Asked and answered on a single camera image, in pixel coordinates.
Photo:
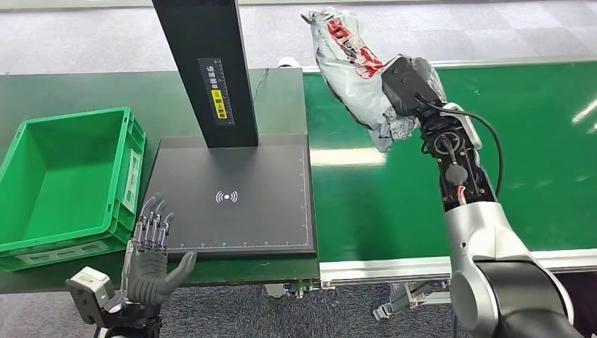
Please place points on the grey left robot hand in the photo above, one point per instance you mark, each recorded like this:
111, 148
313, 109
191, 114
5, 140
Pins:
147, 277

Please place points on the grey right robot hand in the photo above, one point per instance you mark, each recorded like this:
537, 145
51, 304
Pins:
434, 77

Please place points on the white poly mailer package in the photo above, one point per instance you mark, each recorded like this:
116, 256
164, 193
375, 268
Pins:
345, 70

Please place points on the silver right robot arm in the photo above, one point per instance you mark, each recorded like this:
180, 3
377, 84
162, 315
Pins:
489, 252

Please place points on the green conveyor belt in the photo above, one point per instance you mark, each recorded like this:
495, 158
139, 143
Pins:
536, 140

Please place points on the white conveyor roller end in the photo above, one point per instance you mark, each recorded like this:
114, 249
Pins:
288, 63

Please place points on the dark object beside conveyor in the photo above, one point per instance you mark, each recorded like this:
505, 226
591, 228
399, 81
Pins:
585, 298

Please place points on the green plastic crate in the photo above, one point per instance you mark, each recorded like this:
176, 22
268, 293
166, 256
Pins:
70, 186

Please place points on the grey fitting under table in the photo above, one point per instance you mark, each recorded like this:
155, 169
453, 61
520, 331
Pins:
298, 290

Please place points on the black and yellow column label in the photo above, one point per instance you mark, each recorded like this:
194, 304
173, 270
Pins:
217, 93

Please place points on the dark green table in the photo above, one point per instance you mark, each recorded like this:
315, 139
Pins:
70, 88

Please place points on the black scanner column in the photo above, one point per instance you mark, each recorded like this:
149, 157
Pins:
200, 37

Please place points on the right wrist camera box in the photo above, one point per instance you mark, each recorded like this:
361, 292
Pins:
406, 84

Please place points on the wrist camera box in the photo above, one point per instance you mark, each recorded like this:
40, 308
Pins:
88, 291
406, 84

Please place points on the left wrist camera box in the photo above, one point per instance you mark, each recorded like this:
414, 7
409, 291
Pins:
88, 291

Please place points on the black scanner base plate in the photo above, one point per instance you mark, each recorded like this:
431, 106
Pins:
261, 214

